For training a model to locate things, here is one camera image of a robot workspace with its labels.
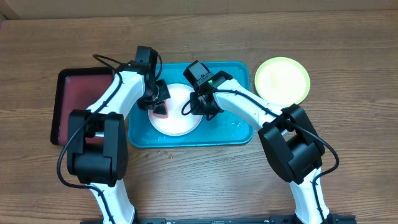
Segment red and green sponge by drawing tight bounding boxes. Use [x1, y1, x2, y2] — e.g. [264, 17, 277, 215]
[152, 103, 169, 119]

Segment white plastic plate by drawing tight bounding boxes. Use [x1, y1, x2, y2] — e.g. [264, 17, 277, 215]
[148, 83, 202, 136]

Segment yellow-green plastic plate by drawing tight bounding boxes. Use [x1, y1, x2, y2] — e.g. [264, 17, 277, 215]
[254, 57, 311, 107]

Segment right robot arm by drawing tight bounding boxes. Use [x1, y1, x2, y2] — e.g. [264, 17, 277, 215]
[182, 60, 338, 223]

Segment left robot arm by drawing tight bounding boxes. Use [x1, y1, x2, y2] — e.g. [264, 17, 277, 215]
[57, 46, 170, 223]

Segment black and red tray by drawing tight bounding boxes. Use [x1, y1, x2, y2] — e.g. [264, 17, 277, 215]
[50, 67, 113, 146]

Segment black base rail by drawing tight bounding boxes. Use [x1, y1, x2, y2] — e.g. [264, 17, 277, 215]
[80, 214, 357, 224]

